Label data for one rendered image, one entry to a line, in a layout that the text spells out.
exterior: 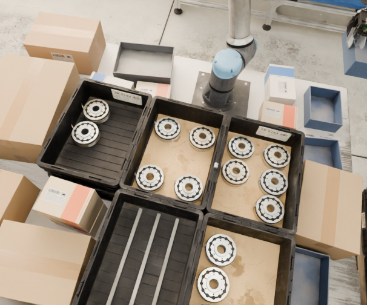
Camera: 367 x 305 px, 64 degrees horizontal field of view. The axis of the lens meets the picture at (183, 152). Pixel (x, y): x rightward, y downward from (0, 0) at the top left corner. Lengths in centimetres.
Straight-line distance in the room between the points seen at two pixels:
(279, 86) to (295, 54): 141
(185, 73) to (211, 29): 137
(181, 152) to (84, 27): 79
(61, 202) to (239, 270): 62
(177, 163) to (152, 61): 61
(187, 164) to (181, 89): 48
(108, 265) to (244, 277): 45
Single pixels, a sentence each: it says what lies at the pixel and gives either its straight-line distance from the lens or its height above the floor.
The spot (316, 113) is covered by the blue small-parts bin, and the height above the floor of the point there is 70.
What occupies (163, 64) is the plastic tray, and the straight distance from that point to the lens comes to 152.
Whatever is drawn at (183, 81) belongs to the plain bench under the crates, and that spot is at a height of 70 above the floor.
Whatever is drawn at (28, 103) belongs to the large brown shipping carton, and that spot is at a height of 90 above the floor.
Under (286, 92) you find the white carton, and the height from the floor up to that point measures 79.
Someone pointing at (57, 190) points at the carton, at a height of 92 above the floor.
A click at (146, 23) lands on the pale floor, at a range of 291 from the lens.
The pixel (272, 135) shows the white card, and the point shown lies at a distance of 121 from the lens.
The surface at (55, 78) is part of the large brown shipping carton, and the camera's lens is 135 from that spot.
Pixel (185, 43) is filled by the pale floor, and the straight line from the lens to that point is 274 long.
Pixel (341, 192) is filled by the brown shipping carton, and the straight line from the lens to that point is 124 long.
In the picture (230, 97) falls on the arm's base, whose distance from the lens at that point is 137.
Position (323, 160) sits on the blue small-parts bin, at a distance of 146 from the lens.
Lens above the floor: 187
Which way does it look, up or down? 63 degrees down
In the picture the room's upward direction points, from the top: 6 degrees clockwise
